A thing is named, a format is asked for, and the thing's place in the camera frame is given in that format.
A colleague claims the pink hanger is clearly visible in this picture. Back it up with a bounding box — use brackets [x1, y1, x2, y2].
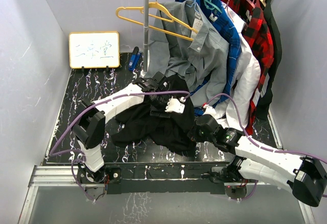
[226, 0, 241, 16]

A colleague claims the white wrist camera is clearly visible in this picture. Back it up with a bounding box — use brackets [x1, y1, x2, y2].
[202, 103, 216, 117]
[165, 97, 186, 114]

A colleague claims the yellow clothes hanger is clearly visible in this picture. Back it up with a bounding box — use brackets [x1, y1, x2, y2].
[115, 0, 199, 41]

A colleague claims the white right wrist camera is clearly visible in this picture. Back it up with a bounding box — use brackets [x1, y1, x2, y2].
[202, 103, 216, 117]

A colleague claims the black hanging jacket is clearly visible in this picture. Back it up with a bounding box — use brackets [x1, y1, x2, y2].
[235, 0, 283, 121]

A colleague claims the blue stapler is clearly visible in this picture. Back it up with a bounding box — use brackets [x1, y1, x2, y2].
[128, 46, 141, 71]

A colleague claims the blue plaid shirt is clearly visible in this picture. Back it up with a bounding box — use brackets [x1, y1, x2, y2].
[175, 0, 242, 116]

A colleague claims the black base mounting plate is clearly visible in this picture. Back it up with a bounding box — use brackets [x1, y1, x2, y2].
[76, 161, 259, 196]

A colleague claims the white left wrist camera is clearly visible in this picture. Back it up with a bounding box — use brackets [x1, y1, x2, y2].
[165, 97, 186, 114]

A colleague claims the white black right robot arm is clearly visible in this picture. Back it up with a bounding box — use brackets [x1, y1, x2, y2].
[191, 114, 326, 207]

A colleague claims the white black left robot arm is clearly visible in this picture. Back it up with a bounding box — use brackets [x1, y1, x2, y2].
[71, 72, 189, 183]

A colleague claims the white shirt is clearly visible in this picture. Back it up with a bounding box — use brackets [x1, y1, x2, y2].
[215, 8, 261, 130]

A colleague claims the red black plaid shirt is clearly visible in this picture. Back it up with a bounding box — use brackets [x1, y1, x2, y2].
[221, 0, 274, 135]

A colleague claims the aluminium frame rail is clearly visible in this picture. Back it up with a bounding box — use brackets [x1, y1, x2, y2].
[19, 166, 315, 223]

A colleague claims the whiteboard with yellow frame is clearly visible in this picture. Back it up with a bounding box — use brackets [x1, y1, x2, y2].
[68, 31, 120, 69]

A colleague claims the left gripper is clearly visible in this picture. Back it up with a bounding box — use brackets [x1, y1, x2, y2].
[148, 94, 176, 118]

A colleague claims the grey shirt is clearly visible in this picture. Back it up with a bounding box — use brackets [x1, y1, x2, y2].
[145, 0, 230, 106]

